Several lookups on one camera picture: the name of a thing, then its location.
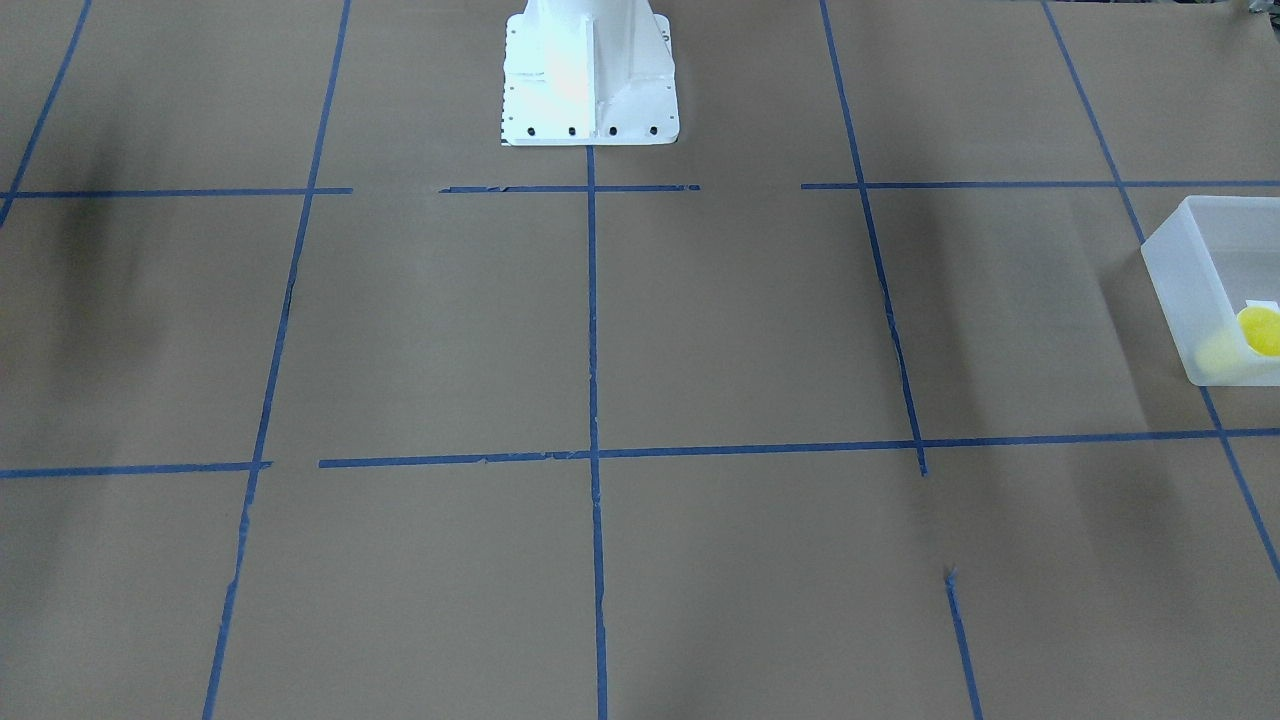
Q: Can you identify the yellow plastic cup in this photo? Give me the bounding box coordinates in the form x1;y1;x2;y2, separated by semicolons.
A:
1193;301;1279;386

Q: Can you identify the clear plastic storage box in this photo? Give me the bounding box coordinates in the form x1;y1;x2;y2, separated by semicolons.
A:
1140;195;1279;387

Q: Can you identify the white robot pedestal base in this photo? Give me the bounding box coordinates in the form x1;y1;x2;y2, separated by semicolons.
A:
500;1;681;147

